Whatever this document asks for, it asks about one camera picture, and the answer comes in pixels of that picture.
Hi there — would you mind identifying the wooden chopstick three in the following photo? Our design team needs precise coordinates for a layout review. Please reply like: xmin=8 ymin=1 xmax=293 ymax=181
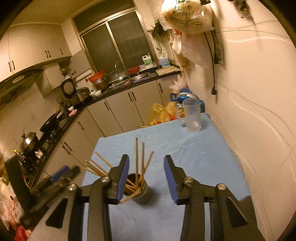
xmin=86 ymin=161 xmax=105 ymax=177

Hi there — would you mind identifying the wooden chopstick four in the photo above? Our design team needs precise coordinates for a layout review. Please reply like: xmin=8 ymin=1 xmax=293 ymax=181
xmin=84 ymin=168 xmax=102 ymax=177

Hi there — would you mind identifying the wooden chopstick one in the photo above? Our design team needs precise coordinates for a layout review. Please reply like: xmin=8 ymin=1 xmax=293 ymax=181
xmin=95 ymin=152 xmax=113 ymax=168

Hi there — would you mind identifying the black utensil cup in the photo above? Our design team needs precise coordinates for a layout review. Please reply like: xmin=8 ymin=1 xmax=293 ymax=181
xmin=124 ymin=173 xmax=152 ymax=204

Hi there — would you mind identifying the wooden chopstick eight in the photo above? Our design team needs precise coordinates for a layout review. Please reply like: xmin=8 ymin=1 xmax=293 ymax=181
xmin=119 ymin=187 xmax=142 ymax=204

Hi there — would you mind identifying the wooden chopstick seven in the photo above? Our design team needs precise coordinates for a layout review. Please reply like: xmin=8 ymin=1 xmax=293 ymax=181
xmin=144 ymin=151 xmax=154 ymax=174

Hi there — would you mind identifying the wooden chopstick six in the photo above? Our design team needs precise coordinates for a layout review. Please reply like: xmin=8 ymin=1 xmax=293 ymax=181
xmin=140 ymin=142 xmax=145 ymax=190

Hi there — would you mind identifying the dark kitchen window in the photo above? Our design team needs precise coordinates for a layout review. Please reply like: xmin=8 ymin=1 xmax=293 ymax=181
xmin=73 ymin=1 xmax=153 ymax=73

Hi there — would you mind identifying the black phone on table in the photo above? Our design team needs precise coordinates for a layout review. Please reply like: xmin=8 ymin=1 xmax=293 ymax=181
xmin=209 ymin=196 xmax=264 ymax=240

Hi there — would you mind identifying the steel pot with lid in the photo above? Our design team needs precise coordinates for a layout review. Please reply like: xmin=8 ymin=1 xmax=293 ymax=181
xmin=20 ymin=132 xmax=39 ymax=153

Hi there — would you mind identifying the black frying pan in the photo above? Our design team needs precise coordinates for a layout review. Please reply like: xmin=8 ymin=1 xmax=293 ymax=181
xmin=40 ymin=105 xmax=61 ymax=133

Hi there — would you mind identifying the blue table cloth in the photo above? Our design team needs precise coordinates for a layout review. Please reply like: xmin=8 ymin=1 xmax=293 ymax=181
xmin=82 ymin=112 xmax=251 ymax=241

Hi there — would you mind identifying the rice cooker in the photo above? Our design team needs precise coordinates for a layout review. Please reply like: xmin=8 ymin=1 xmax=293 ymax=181
xmin=61 ymin=78 xmax=90 ymax=106

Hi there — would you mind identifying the range hood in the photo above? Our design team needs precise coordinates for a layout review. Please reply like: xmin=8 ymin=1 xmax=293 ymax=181
xmin=1 ymin=68 xmax=45 ymax=105

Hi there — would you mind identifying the red basin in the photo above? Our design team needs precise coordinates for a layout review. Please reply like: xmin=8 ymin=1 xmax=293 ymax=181
xmin=88 ymin=70 xmax=105 ymax=83

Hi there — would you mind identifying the yellow plastic bag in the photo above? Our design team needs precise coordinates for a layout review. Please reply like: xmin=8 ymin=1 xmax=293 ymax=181
xmin=148 ymin=101 xmax=177 ymax=126

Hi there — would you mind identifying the clear glass mug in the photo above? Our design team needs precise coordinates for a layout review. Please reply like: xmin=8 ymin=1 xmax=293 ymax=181
xmin=176 ymin=98 xmax=202 ymax=133

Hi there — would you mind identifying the white detergent bottle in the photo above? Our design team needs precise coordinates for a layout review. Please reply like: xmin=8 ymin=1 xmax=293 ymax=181
xmin=142 ymin=53 xmax=154 ymax=68

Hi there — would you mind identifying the wooden cutting board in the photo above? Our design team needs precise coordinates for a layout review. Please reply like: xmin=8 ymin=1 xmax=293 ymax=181
xmin=156 ymin=66 xmax=180 ymax=76

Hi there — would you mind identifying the hanging plastic bag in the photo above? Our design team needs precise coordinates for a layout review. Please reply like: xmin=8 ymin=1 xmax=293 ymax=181
xmin=159 ymin=1 xmax=214 ymax=35

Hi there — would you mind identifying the black hanging cable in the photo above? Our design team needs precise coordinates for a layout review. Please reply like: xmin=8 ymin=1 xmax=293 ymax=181
xmin=203 ymin=29 xmax=220 ymax=95

